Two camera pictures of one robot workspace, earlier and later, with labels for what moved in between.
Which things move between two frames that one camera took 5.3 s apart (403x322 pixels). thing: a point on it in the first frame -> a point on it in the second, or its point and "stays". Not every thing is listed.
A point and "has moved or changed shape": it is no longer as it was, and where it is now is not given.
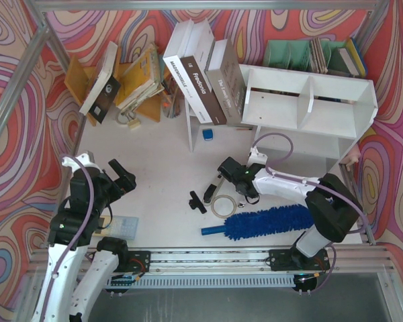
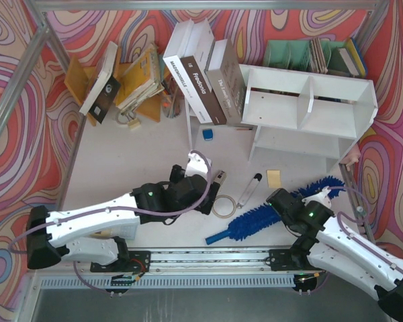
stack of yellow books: x=140 y=80 stays
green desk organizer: x=312 y=56 stays
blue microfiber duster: x=264 y=222 has moved or changed shape
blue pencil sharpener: x=207 y=134 stays
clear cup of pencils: x=171 y=101 stays
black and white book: x=105 y=88 stays
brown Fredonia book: x=195 y=67 stays
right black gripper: x=225 y=170 -> x=279 y=198
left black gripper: x=119 y=179 -> x=211 y=193
